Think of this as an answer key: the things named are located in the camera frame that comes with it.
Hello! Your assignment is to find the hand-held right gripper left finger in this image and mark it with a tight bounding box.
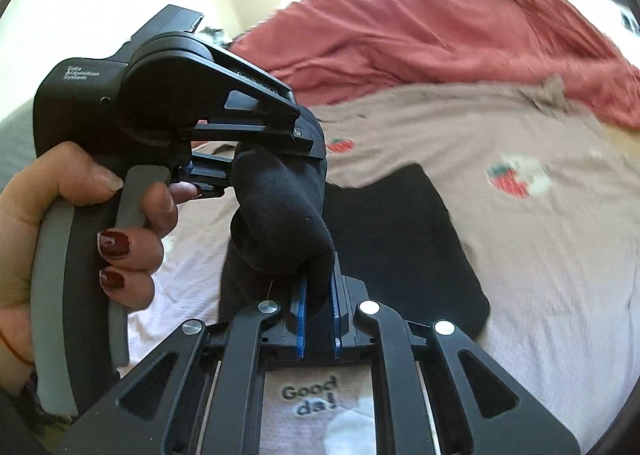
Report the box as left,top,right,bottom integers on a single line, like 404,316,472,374
57,280,307,455

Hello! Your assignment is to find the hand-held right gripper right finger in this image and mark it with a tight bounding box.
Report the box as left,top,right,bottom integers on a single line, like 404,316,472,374
330,255,581,455

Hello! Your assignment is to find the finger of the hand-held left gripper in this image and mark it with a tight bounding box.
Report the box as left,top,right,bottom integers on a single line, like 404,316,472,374
170,150,236,198
192,42,317,161

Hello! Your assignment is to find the black t-shirt with orange patches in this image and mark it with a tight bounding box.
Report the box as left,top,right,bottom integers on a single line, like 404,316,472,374
220,110,491,361

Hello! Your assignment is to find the person's left hand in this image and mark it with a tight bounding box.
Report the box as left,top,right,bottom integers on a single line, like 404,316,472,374
0,142,202,312

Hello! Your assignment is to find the white embroidered shirt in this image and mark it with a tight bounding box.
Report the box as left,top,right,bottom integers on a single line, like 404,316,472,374
260,367,376,455

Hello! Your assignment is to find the coral red duvet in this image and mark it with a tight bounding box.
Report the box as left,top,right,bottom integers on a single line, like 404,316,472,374
230,0,640,131

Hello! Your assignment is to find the beige strawberry print bed sheet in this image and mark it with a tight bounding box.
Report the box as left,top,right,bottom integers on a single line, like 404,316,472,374
117,80,640,455

